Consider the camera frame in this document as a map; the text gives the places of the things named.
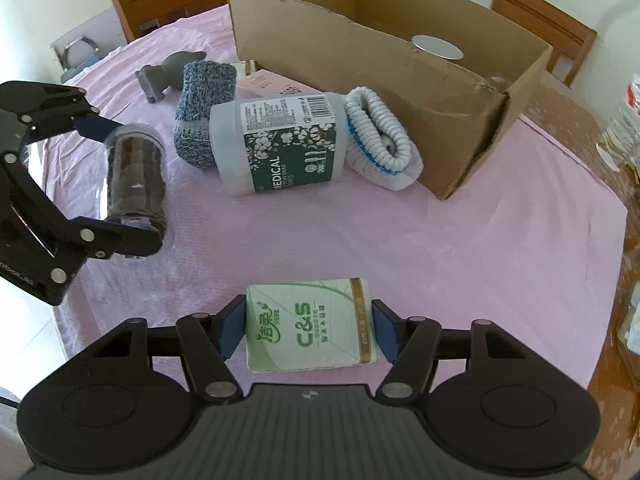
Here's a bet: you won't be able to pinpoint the grey case metal handle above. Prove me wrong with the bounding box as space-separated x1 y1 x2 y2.
49 8 128 83

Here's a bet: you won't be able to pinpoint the pink box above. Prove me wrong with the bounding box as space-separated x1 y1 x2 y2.
235 71 326 106

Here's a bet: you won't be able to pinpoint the cotton swab container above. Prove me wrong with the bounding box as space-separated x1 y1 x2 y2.
209 92 348 197

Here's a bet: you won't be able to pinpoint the clear water bottle red label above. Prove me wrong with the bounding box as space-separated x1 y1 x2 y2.
596 72 640 171

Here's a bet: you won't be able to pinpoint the grey cat toy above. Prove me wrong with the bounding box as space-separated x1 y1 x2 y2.
135 51 206 106

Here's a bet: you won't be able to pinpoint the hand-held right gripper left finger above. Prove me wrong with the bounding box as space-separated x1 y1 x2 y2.
87 294 249 403

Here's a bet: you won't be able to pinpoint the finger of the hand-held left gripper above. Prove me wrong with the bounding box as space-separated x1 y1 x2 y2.
0 152 166 262
0 80 124 153

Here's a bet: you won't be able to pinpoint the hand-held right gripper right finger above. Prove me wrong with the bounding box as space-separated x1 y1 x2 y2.
369 299 533 403

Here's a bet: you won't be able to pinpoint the cardboard box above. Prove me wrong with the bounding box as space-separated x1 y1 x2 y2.
226 0 553 201

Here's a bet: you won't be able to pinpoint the clear jar with brown discs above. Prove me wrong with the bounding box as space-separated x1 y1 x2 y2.
97 122 171 258

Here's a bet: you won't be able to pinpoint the white sock blue stripe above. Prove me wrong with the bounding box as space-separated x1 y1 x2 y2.
344 86 425 192

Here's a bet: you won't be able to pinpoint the blue knit sock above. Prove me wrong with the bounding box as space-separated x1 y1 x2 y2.
172 60 238 171

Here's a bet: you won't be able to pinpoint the pink cloth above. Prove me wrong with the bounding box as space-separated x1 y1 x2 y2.
42 4 630 391

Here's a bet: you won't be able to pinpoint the clear jar yellow contents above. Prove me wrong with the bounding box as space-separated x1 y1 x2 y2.
411 34 463 61

